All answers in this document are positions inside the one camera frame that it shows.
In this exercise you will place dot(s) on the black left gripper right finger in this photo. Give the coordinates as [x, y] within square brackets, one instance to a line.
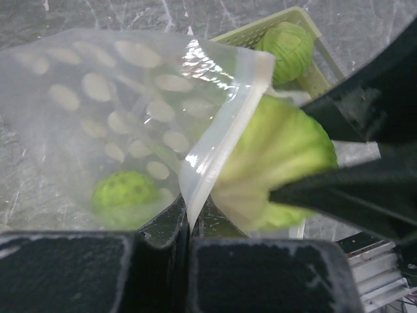
[230, 272]

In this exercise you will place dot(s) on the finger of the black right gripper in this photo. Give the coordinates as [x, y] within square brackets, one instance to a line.
[378, 196]
[378, 102]

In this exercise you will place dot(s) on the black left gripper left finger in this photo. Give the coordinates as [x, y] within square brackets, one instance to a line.
[98, 271]

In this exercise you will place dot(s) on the pale green perforated basket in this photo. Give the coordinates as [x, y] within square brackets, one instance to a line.
[309, 85]

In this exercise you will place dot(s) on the green custard apple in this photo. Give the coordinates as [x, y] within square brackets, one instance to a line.
[123, 191]
[127, 218]

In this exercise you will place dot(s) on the small green cabbage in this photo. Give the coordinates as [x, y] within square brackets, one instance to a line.
[281, 144]

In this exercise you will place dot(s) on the large green cabbage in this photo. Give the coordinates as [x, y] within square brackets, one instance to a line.
[292, 47]

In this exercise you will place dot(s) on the clear bag white dots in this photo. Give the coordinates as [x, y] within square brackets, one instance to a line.
[88, 103]

